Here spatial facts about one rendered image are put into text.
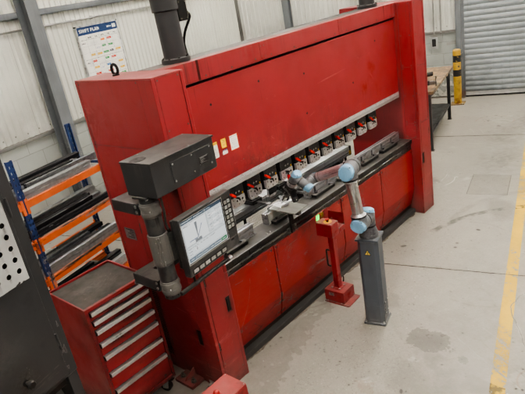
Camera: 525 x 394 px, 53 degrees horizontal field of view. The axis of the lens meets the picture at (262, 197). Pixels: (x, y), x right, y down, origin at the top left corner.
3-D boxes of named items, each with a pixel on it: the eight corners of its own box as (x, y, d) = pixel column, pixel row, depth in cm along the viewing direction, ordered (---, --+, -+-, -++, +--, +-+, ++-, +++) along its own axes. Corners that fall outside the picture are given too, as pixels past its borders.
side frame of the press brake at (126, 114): (226, 392, 388) (150, 78, 304) (155, 355, 444) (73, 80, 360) (249, 372, 405) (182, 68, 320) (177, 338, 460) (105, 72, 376)
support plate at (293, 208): (294, 214, 417) (294, 213, 416) (269, 209, 434) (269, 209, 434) (308, 205, 429) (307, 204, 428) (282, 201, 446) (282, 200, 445)
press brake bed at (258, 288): (240, 367, 411) (219, 275, 381) (221, 359, 425) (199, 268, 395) (416, 212, 609) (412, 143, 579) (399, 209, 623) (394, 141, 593)
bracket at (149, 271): (159, 291, 311) (156, 281, 308) (135, 282, 326) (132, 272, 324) (208, 260, 337) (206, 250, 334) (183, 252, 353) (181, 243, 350)
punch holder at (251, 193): (250, 199, 411) (246, 180, 405) (242, 198, 417) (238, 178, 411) (262, 192, 421) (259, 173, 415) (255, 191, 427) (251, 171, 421)
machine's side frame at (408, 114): (424, 213, 603) (412, 0, 519) (359, 203, 659) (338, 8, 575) (434, 205, 619) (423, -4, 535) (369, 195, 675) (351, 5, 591)
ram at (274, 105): (193, 208, 369) (166, 94, 340) (186, 206, 375) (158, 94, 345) (399, 97, 568) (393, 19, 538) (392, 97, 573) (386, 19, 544)
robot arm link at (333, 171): (361, 152, 391) (308, 170, 421) (355, 157, 383) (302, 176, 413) (368, 166, 393) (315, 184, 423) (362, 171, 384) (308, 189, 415)
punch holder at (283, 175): (282, 180, 438) (279, 162, 432) (274, 180, 443) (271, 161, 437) (294, 174, 448) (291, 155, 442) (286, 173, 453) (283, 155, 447)
